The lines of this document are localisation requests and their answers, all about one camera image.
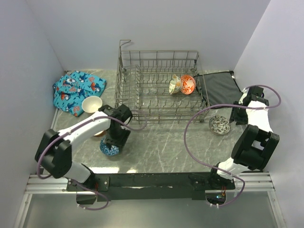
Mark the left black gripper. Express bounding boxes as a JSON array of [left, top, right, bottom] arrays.
[[103, 125, 131, 152]]

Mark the blue triangle pattern bowl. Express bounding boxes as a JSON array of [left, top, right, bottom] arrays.
[[100, 137, 120, 156]]

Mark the black leaf pattern bowl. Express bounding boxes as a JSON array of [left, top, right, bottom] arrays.
[[209, 115, 231, 136]]

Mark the red floral bowl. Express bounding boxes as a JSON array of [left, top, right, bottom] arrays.
[[180, 75, 196, 95]]

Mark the grey wire dish rack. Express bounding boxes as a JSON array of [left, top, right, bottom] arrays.
[[115, 39, 209, 124]]

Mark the orange flower pattern bowl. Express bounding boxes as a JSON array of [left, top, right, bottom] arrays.
[[169, 74, 181, 95]]

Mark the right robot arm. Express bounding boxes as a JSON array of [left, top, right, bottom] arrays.
[[208, 85, 280, 189]]

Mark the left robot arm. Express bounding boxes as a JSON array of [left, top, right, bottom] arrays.
[[35, 104, 133, 191]]

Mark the white bowl near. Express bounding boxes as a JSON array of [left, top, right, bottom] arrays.
[[94, 131, 106, 137]]

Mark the white bowl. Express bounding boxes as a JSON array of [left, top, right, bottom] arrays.
[[81, 96, 103, 114], [94, 131, 106, 137]]

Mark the dark grey folded cloth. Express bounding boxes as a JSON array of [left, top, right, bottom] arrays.
[[194, 71, 242, 106]]

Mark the white bowl far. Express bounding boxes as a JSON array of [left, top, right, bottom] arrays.
[[81, 96, 103, 114]]

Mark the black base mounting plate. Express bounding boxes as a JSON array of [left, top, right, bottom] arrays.
[[66, 171, 236, 202]]

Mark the blue shark print cloth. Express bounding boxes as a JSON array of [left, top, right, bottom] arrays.
[[53, 71, 107, 117]]

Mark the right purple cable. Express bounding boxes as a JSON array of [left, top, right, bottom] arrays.
[[183, 84, 282, 207]]

